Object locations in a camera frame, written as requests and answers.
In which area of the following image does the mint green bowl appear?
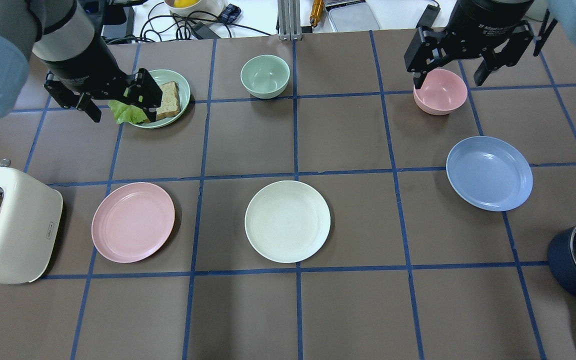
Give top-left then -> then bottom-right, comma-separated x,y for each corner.
240,54 -> 291,100

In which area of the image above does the cream bowl with fruit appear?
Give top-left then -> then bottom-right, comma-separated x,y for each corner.
164,0 -> 227,18

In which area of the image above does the mint green plate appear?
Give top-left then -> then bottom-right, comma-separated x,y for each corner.
133,69 -> 191,129

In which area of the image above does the pink bowl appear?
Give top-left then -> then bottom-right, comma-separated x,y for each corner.
413,68 -> 467,116

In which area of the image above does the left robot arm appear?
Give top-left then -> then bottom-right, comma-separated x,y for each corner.
0,0 -> 163,123

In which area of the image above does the bread slice on plate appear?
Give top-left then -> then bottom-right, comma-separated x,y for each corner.
155,80 -> 181,121

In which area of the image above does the cream white plate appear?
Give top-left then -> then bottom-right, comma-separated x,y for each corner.
244,180 -> 332,264

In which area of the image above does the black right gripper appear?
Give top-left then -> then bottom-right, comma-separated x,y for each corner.
404,21 -> 534,90

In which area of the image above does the pink plate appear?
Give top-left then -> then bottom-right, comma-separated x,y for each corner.
91,182 -> 176,264

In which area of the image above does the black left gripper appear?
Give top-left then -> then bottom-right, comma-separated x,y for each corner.
44,47 -> 163,123

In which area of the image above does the green lettuce leaf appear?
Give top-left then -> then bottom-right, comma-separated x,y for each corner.
107,100 -> 150,125

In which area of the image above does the blue plate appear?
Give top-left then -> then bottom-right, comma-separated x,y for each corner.
445,136 -> 534,212

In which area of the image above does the cream white toaster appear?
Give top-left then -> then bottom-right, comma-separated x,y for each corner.
0,167 -> 64,284

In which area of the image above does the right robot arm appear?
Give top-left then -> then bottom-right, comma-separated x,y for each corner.
403,0 -> 576,89

